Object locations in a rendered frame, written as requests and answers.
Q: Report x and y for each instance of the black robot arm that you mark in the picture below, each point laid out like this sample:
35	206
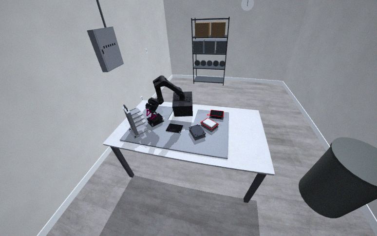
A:
160	82

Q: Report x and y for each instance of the white rectangular plate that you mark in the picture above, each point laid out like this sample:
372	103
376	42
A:
209	122

